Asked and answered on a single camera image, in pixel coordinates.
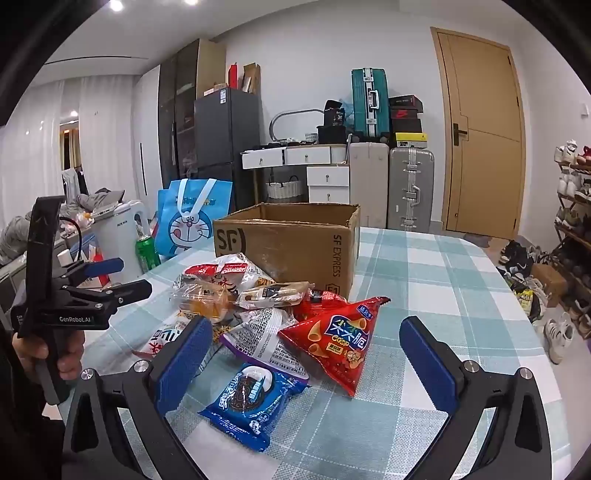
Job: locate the striped bowl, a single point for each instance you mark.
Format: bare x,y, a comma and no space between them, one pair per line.
311,137

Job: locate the plain black shoe box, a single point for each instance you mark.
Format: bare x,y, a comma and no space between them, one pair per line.
408,126

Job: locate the woven basket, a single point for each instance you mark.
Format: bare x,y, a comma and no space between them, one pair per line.
284,190

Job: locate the dark glass cabinet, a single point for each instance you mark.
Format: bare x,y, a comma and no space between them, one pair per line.
178,92

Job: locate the white curtain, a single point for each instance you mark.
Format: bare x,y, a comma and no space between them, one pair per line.
32,147

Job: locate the white appliance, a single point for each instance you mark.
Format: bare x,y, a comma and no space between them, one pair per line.
120,230

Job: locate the silver suitcase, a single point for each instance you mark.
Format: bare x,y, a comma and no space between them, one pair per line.
411,189

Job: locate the small black box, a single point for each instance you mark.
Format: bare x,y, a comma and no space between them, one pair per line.
334,113

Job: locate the person's left forearm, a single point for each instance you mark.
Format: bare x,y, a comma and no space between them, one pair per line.
27,438

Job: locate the beige suitcase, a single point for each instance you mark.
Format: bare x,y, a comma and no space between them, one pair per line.
369,184

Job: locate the black shoe box white label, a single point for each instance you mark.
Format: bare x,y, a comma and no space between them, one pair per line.
405,102

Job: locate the grey clothes pile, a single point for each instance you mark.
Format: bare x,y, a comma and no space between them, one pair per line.
92,201

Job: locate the teal suitcase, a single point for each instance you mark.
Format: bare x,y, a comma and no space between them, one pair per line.
364,106

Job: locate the brown cardboard box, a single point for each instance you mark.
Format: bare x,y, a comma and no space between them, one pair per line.
286,249

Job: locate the wooden shoe rack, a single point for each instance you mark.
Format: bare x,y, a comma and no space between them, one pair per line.
572,233

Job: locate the checked tablecloth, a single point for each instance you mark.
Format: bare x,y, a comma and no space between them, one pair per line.
438,286

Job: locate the red triangular chip packet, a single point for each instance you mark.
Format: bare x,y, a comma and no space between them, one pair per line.
337,346

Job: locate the blue cartoon tote bag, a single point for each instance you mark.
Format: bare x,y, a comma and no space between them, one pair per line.
194,226

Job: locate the grey refrigerator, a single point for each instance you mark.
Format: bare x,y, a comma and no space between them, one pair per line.
226,134

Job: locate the person's left hand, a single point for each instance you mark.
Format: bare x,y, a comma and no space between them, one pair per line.
27,353

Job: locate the red snack packet black label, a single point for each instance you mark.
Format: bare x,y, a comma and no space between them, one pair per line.
307,309

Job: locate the tall red box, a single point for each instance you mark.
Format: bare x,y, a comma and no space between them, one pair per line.
234,77

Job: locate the orange bread packet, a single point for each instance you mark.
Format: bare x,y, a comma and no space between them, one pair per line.
203,300

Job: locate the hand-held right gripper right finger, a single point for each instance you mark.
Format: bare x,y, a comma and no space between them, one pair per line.
427,364

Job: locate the red black shoe box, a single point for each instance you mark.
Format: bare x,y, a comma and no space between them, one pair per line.
406,115

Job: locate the blue cookie packet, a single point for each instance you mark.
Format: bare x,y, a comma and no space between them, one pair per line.
249,401

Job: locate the clear sandwich biscuit packet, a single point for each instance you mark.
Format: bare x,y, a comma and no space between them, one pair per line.
272,294

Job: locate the grey door mat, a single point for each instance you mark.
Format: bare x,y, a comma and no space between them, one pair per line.
478,240

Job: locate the cardboard floor box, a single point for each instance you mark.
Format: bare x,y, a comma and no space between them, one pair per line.
549,281

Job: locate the wooden door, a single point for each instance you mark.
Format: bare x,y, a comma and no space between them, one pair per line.
480,138

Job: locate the rows of shoes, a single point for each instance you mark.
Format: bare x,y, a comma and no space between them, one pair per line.
570,182

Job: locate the green drink can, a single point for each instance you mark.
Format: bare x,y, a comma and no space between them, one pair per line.
148,254

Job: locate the white purple snack packet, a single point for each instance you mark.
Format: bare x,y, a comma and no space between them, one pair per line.
263,337

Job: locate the white drawer desk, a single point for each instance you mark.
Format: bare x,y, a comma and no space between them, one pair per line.
318,177

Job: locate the oval metal frame mirror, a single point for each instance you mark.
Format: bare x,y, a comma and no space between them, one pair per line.
295,111

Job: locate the tall cardboard box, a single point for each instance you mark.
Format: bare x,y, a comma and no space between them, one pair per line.
251,78

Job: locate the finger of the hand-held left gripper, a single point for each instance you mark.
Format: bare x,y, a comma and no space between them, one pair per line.
108,266
134,290

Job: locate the flat cardboard box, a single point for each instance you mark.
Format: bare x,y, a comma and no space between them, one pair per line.
215,90

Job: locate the white red snack bag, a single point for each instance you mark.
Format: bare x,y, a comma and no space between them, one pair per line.
231,272

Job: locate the scattered shoes pile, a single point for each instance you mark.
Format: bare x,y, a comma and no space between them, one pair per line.
517,265

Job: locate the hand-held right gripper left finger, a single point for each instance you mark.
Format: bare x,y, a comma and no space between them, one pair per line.
182,364

